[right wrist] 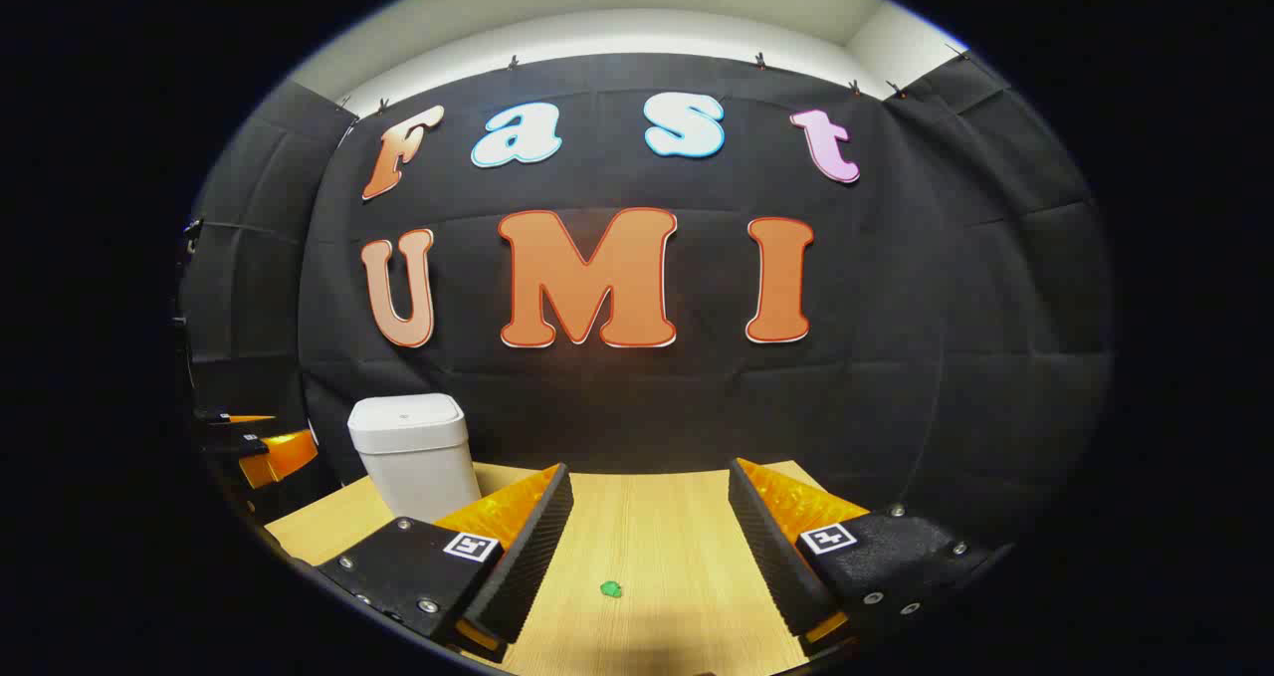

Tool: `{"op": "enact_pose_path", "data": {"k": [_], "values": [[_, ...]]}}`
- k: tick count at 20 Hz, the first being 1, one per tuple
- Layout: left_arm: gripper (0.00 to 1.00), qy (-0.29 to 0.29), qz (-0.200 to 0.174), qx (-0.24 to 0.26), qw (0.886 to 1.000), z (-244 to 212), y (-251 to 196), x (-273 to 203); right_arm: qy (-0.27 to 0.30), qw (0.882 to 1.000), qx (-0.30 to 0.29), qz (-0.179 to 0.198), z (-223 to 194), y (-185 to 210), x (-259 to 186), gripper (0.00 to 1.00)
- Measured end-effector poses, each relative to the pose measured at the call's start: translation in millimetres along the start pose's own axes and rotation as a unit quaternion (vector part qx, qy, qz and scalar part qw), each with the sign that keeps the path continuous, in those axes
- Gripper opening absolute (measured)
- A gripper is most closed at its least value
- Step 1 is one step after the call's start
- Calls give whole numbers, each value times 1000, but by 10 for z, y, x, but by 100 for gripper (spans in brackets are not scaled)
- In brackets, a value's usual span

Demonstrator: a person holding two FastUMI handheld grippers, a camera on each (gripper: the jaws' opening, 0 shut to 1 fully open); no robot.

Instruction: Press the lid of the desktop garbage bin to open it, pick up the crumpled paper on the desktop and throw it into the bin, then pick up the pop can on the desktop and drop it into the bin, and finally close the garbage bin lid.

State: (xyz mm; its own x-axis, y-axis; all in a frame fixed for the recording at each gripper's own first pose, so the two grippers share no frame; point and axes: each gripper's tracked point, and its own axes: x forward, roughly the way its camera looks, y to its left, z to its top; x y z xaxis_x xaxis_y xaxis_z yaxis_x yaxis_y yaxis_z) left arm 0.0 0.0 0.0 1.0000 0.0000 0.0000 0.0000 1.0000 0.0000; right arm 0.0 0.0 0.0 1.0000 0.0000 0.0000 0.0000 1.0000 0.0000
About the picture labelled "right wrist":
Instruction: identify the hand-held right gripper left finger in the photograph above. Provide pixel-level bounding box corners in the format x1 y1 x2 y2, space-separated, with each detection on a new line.
314 462 575 665

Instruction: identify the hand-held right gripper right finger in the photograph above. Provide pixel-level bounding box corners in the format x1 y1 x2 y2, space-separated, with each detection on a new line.
729 457 1016 657

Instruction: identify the white desktop garbage bin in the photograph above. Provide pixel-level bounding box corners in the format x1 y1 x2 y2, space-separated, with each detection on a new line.
347 393 482 523

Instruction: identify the wooden desktop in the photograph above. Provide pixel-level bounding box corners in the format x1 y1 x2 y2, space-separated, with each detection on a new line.
264 460 877 676

